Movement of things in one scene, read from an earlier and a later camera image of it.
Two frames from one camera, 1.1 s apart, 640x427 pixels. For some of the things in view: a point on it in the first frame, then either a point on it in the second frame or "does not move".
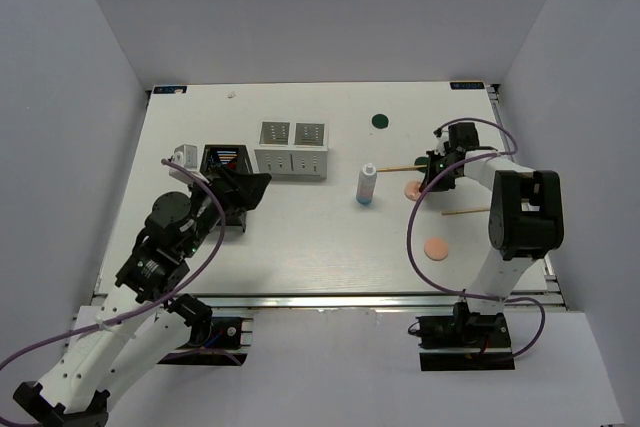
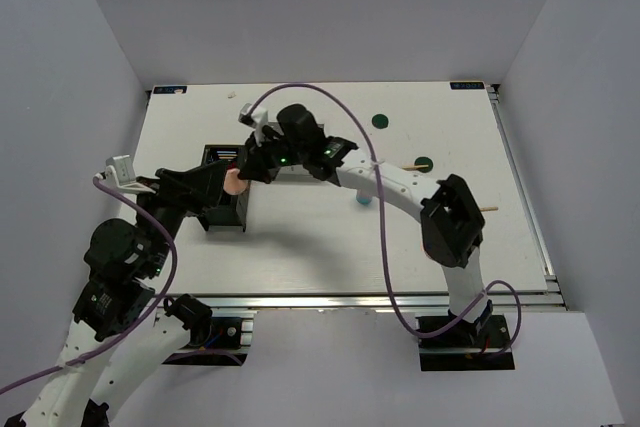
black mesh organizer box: [234, 156] does not move
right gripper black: [430, 176] -> [257, 166]
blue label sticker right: [467, 85] does not move
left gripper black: [240, 191] -> [195, 190]
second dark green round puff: [422, 161] does not move
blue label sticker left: [170, 89] does not move
